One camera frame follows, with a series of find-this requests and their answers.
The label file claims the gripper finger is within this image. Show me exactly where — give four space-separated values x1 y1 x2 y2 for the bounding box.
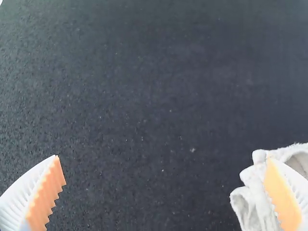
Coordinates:
263 157 308 231
0 154 67 231

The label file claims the pale towel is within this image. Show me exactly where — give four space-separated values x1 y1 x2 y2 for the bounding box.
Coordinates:
229 142 308 231

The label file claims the black mat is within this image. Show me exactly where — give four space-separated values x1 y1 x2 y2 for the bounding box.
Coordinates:
0 0 308 231

